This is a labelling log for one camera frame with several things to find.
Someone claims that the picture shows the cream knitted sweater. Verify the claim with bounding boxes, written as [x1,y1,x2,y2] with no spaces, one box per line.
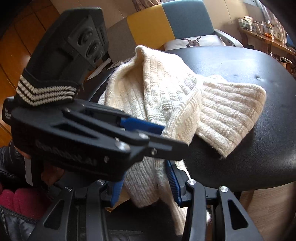
[97,45,268,236]

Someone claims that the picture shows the red knitted garment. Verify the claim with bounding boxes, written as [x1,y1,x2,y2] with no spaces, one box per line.
[1,188,46,220]

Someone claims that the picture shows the black jacket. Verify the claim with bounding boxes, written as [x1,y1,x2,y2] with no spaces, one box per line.
[1,142,46,240]

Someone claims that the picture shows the yellow blue grey armchair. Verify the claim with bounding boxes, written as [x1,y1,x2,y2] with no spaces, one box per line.
[107,1,243,53]

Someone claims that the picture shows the white deer print cushion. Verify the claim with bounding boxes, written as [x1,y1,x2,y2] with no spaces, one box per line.
[164,35,226,51]

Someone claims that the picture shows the wooden side table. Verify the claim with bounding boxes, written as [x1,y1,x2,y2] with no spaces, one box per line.
[238,28,295,76]

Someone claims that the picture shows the glass jars on table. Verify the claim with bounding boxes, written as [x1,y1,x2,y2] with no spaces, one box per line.
[237,16,283,42]

